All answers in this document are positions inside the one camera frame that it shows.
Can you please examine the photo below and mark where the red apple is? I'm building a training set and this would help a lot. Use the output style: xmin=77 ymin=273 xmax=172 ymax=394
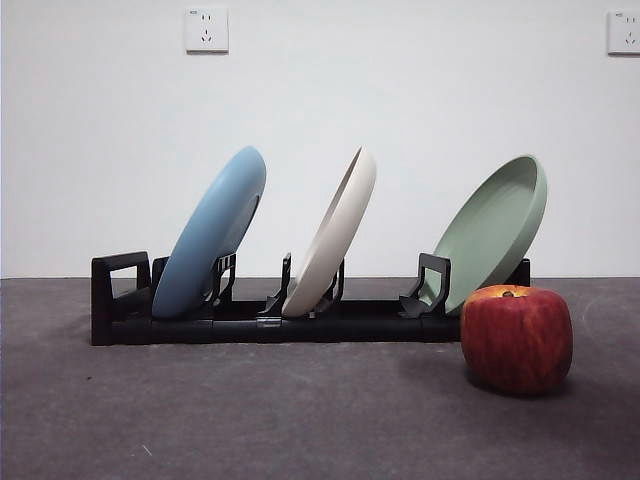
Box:
xmin=460 ymin=283 xmax=574 ymax=395

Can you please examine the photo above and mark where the green plate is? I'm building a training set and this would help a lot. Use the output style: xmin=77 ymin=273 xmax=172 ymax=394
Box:
xmin=430 ymin=154 xmax=549 ymax=317

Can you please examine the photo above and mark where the black plate rack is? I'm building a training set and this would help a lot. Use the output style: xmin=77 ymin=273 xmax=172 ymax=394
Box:
xmin=90 ymin=251 xmax=531 ymax=346

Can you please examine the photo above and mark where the white wall socket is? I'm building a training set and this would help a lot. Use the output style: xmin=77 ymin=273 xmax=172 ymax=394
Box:
xmin=185 ymin=5 xmax=230 ymax=55
xmin=607 ymin=9 xmax=640 ymax=56

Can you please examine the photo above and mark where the cream white plate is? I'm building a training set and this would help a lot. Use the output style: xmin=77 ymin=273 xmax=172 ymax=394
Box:
xmin=281 ymin=146 xmax=377 ymax=318

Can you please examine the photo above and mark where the blue plate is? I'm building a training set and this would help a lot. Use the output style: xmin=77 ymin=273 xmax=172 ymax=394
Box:
xmin=151 ymin=145 xmax=267 ymax=320

